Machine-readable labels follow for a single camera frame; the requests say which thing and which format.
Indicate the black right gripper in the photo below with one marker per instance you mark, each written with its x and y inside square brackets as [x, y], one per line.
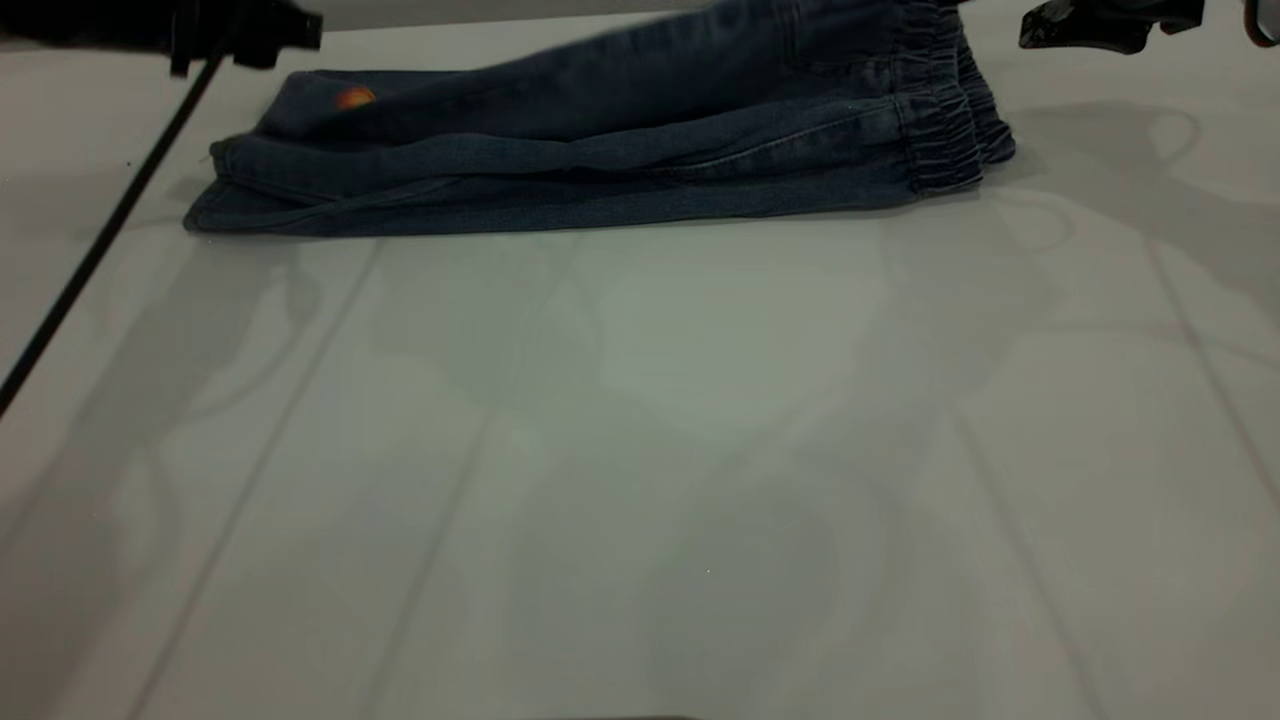
[1175, 12]

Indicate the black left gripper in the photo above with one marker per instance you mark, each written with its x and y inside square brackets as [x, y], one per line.
[260, 30]

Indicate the blue denim jeans basketball print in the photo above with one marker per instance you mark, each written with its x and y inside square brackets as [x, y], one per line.
[600, 150]

